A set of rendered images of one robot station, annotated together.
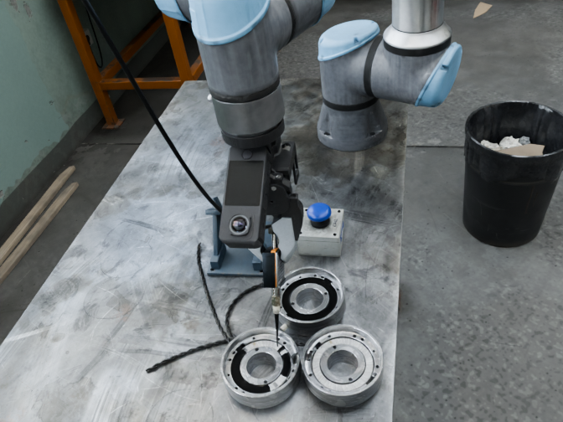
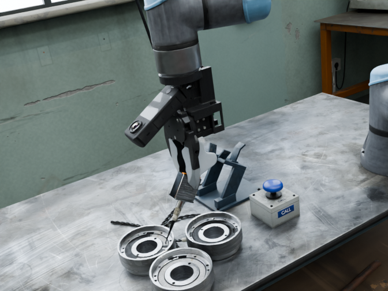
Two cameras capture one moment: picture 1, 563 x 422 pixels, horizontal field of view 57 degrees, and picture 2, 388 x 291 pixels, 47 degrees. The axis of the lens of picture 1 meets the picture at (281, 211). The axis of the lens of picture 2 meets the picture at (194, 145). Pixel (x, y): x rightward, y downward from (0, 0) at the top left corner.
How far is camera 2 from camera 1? 0.52 m
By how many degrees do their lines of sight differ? 41
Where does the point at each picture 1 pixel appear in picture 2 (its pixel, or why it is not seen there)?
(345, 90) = (378, 115)
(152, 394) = (100, 233)
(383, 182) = (369, 202)
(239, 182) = (154, 104)
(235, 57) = (152, 19)
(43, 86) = (285, 88)
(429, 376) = not seen: outside the picture
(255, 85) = (163, 41)
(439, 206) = not seen: outside the picture
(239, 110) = (156, 55)
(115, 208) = not seen: hidden behind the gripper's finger
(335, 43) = (376, 72)
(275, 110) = (178, 62)
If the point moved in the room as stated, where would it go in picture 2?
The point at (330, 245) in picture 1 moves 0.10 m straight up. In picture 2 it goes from (267, 214) to (262, 168)
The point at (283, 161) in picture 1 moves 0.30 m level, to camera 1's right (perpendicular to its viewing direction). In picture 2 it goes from (198, 108) to (379, 137)
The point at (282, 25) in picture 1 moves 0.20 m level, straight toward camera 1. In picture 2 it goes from (191, 8) to (75, 40)
